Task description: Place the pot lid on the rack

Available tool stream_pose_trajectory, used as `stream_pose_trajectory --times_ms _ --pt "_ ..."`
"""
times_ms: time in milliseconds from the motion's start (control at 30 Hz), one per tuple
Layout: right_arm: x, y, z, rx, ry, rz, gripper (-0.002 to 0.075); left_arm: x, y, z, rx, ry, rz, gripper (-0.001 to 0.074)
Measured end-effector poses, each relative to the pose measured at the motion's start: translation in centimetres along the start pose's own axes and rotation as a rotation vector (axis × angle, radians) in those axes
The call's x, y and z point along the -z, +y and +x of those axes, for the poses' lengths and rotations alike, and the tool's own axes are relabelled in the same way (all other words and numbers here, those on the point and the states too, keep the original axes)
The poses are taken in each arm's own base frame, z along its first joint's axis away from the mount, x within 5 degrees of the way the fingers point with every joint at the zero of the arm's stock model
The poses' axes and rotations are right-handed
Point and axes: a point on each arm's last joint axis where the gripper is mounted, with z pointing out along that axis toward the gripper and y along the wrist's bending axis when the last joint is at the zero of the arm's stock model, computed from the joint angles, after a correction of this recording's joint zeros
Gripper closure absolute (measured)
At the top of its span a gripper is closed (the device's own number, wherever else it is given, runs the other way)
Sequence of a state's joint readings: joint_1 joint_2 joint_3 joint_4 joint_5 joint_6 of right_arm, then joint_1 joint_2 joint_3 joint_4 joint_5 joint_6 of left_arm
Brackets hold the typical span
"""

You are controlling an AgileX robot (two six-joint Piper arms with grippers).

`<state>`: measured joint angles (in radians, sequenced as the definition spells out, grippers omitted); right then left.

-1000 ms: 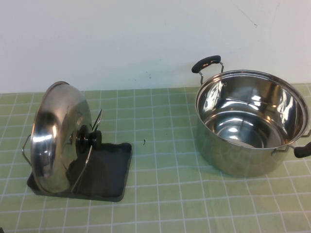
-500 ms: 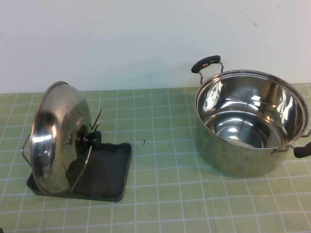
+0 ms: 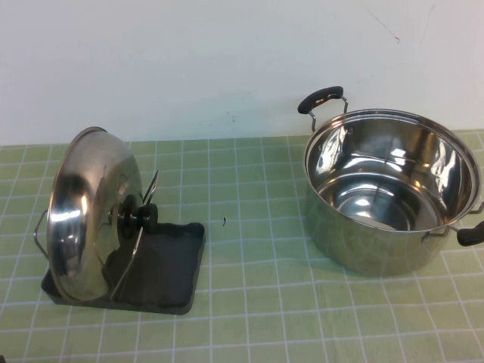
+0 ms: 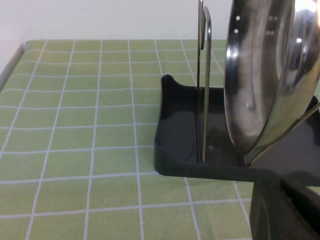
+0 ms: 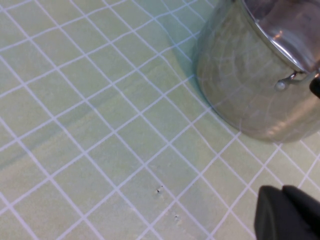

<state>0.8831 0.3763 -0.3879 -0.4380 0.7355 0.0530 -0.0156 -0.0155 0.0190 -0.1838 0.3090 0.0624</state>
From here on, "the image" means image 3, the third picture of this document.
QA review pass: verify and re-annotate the steel pot lid black knob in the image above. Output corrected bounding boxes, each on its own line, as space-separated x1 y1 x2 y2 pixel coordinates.
45 126 160 303

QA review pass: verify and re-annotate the stainless steel cooking pot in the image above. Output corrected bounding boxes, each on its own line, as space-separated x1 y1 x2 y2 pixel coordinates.
296 85 484 276

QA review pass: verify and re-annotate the black rectangular drip tray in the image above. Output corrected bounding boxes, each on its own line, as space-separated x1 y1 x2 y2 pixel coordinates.
40 222 206 317

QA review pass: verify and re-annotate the green checkered tablecloth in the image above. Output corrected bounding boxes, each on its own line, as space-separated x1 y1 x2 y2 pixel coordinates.
0 130 484 363

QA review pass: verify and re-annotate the metal wire lid rack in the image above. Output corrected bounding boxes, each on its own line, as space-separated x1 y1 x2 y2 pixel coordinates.
33 169 160 303

